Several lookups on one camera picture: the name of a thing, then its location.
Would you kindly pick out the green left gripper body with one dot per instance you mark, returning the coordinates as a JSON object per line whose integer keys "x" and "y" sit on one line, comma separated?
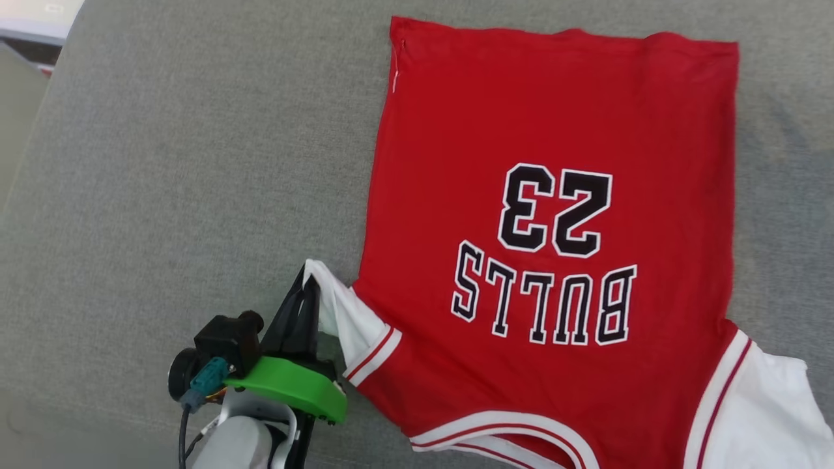
{"x": 293, "y": 384}

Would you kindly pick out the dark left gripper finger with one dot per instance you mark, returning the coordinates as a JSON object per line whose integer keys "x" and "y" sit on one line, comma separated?
{"x": 283, "y": 322}
{"x": 308, "y": 326}

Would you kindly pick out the red and white basketball jersey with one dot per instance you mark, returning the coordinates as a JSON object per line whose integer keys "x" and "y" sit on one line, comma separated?
{"x": 554, "y": 228}

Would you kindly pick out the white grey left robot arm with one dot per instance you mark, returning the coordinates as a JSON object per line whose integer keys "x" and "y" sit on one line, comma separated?
{"x": 247, "y": 436}

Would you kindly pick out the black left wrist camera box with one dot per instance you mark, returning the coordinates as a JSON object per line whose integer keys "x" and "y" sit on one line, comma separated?
{"x": 228, "y": 342}

